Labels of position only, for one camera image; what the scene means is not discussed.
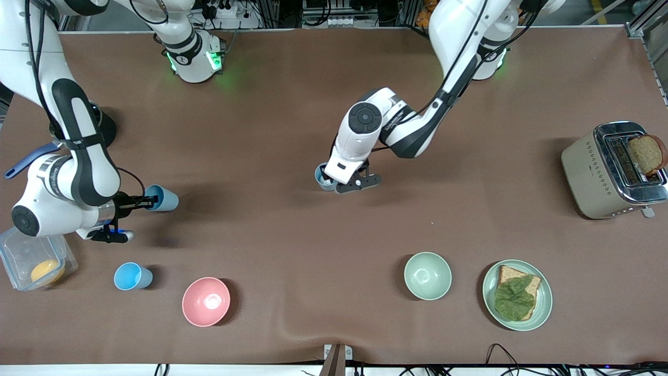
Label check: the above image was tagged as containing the blue plastic cup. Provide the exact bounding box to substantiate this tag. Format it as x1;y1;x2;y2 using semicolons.
315;163;341;192
114;262;153;291
145;184;180;212

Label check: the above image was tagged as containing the orange food piece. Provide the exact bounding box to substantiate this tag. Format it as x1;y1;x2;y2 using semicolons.
30;260;66;286

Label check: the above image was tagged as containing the clear plastic food container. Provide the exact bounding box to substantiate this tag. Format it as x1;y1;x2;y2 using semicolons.
0;227;79;291

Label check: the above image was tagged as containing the pink bowl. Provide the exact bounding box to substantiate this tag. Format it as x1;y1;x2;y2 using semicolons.
182;277;231;327

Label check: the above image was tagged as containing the pale green bowl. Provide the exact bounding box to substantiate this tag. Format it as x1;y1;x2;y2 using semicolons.
404;252;452;301

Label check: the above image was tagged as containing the bag of orange fruits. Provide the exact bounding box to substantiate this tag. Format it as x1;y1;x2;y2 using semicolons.
416;0;437;28

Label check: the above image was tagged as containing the brown bread slice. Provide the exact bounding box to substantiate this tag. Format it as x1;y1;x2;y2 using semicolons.
496;265;542;321

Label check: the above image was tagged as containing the green lettuce leaf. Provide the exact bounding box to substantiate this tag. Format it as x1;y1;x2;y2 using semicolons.
494;276;536;321

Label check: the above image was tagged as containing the white power strip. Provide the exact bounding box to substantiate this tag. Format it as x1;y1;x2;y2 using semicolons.
205;0;252;20

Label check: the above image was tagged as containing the beige and chrome toaster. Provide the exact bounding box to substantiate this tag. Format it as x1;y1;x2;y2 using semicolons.
562;121;668;220

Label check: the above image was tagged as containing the pale green plate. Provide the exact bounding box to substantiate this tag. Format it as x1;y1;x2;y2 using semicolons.
482;260;553;332

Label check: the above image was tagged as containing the brown toast slice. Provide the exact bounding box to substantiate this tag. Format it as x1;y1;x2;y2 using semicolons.
627;135;668;177

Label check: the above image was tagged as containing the black pot with blue handle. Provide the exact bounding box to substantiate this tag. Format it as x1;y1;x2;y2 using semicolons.
4;103;118;180

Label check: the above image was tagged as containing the aluminium frame rail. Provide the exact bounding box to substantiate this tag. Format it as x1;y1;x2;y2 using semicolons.
625;10;668;105

